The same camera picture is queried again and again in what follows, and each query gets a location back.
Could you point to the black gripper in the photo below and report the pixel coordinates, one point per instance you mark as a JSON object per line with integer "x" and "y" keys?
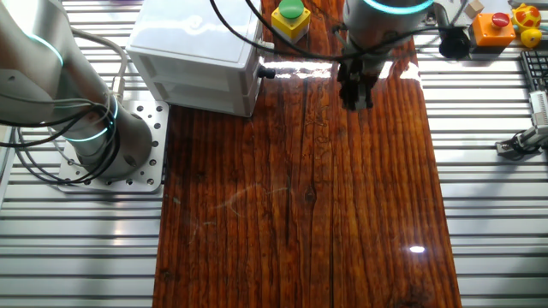
{"x": 357, "y": 72}

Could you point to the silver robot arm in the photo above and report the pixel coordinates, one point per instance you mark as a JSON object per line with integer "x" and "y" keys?
{"x": 43, "y": 85}

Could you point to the white plastic drawer cabinet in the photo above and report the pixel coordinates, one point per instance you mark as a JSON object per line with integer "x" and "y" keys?
{"x": 192, "y": 30}

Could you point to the green push button yellow box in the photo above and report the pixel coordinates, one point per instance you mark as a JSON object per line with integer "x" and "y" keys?
{"x": 291, "y": 19}

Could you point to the small wooden cube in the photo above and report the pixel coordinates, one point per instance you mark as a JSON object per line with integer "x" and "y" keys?
{"x": 474, "y": 8}

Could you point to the red stop button orange box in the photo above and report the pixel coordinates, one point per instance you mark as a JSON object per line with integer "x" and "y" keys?
{"x": 492, "y": 32}

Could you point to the black keyboard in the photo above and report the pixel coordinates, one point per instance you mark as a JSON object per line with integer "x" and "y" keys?
{"x": 535, "y": 68}

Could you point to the yellow orange toy duck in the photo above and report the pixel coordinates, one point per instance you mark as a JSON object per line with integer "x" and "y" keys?
{"x": 527, "y": 19}

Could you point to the wrist camera on grey bracket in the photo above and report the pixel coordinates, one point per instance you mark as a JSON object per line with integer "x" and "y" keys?
{"x": 454, "y": 43}

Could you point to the grey camera on stand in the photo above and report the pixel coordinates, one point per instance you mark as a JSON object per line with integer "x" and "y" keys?
{"x": 524, "y": 141}

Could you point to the ribbed silver camera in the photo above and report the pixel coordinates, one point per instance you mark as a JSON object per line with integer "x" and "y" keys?
{"x": 539, "y": 107}

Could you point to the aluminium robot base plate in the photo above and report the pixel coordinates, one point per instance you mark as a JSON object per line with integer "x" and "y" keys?
{"x": 158, "y": 115}

